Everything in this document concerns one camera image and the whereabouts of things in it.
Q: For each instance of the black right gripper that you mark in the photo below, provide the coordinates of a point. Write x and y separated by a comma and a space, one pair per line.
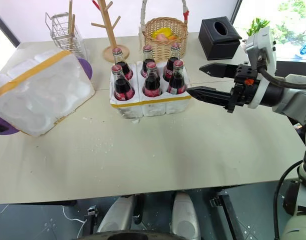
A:
243, 86

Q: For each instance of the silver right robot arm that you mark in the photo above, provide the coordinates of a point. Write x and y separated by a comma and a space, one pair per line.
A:
293, 100

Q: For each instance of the glass cola bottle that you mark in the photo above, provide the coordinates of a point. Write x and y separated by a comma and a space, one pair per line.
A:
147, 60
171, 61
152, 85
121, 87
123, 66
177, 82

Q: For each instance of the black tissue box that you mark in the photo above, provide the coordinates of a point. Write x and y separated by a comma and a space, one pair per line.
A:
218, 40

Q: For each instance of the white foam crate yellow tape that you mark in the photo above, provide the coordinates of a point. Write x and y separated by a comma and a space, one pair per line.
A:
153, 106

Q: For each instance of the white taped foam box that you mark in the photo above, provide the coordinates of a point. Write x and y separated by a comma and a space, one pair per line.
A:
40, 92

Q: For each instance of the orange toy fruit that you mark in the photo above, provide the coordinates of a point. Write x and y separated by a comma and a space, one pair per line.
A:
172, 37

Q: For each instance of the pink toy fruit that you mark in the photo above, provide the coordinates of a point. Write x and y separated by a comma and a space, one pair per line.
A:
161, 37

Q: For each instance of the green plant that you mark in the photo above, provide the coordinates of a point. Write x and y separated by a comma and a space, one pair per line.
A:
256, 26

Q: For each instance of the yellow toy fruit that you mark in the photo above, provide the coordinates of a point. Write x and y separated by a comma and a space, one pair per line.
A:
163, 32

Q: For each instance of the blue white labelled bottle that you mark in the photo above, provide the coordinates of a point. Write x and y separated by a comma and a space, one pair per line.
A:
305, 51

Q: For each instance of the wooden mug tree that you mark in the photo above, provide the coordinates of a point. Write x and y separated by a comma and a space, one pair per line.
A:
110, 32

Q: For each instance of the purple plate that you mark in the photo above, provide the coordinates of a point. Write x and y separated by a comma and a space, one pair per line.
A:
86, 68
1, 127

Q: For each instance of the black table leg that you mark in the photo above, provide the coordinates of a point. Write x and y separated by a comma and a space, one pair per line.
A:
92, 215
226, 212

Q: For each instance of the white robot foot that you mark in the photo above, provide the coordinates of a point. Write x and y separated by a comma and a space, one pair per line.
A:
118, 215
184, 215

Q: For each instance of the wooden chopstick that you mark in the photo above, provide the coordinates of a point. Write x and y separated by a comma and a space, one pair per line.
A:
70, 20
73, 27

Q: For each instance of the dark rounded robot body edge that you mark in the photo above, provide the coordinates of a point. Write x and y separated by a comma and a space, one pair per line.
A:
140, 235

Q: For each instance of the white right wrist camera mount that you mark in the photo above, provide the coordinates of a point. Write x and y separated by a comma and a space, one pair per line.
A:
263, 41

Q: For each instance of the black window frame post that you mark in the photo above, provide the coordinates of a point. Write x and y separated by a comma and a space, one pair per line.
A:
236, 11
5, 27

